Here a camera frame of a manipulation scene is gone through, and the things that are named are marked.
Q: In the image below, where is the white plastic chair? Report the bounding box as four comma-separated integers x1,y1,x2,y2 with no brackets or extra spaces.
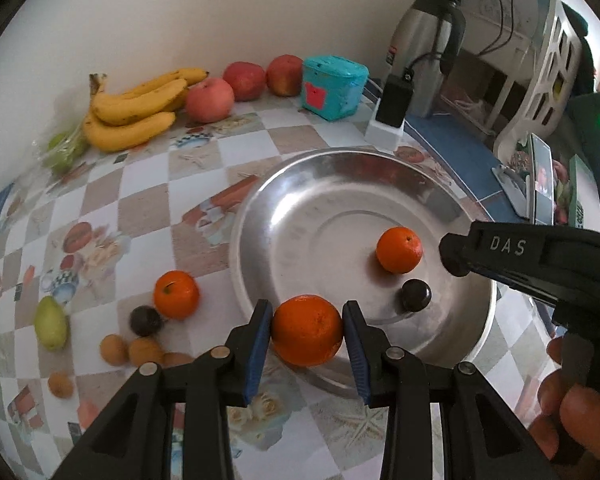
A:
495,0,586,161

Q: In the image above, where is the yellow banana bunch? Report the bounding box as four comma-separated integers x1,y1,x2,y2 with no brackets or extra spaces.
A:
82,67,211,153

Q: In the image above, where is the white appliance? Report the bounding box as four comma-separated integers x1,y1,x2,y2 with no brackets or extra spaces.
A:
457,0,553,68

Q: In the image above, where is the person's right hand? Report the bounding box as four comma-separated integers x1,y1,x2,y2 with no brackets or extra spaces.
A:
527,336,600,463

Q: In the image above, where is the round metal plate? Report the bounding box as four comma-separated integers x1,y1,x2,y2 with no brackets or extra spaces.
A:
228,147,498,398

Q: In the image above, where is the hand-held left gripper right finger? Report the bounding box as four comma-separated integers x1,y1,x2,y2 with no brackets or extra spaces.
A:
341,300,561,480

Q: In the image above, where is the green pear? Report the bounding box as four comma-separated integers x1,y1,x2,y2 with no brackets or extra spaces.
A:
33,296,71,352

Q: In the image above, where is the red apple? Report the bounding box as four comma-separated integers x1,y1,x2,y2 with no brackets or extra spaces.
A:
185,77,236,123
222,61,267,102
265,55,305,97

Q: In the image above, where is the orange tangerine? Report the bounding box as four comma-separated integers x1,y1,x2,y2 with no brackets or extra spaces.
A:
376,226,424,275
270,294,344,367
153,270,201,321

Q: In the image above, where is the white charger base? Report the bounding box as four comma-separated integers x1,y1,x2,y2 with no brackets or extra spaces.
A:
365,102,406,153

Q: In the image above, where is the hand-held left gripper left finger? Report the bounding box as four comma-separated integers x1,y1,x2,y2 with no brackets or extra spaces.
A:
50,299,274,480

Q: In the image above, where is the dark plum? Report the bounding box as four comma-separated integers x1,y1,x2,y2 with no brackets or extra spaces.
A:
399,279,433,312
129,306,165,338

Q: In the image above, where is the black charger block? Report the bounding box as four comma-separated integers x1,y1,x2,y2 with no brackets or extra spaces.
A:
375,72,415,128

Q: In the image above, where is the steel thermos jug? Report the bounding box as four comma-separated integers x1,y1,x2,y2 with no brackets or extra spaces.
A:
386,0,467,118

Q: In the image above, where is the clear bag of green fruit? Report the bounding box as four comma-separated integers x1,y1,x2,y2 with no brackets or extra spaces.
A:
35,127,91,176

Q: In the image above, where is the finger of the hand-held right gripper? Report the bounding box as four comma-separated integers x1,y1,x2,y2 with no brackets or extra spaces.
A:
440,221,600,307

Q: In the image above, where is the photo card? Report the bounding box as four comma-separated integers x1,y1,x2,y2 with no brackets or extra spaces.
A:
530,132,556,226

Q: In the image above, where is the teal box with red label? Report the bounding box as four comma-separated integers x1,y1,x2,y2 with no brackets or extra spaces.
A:
300,55,371,122

